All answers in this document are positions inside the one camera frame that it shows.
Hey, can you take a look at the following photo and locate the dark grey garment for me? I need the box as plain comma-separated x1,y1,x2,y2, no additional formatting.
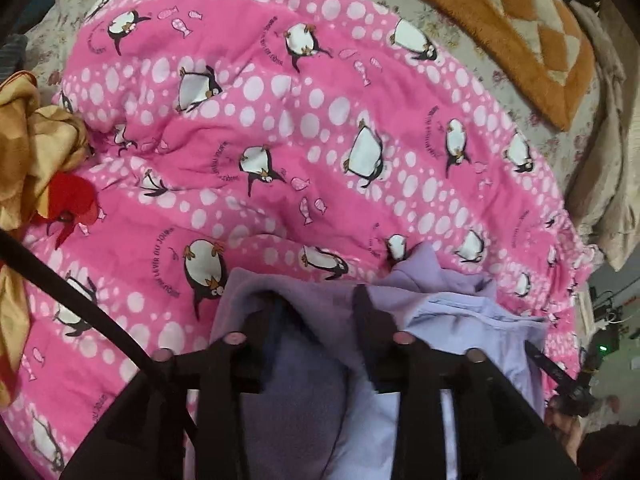
0,34,28,81

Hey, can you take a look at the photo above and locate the lilac fleece jacket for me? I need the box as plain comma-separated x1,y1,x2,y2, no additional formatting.
210,244,547,479

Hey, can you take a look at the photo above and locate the floral beige bed sheet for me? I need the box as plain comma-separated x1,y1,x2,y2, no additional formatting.
22,0,601,196

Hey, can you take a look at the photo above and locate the beige pillow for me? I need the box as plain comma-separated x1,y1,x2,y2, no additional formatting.
566,0,639,271

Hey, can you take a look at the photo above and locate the orange checkered plush mat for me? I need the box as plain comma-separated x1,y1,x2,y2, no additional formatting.
426,0,596,131

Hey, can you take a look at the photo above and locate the yellow red cloth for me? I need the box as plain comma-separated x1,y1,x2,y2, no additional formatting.
1,70,100,408

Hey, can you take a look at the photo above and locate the right hand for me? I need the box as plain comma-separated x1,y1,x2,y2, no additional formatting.
544,404,582,463

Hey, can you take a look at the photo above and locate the pink penguin blanket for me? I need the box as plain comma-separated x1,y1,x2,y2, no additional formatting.
1,0,587,479

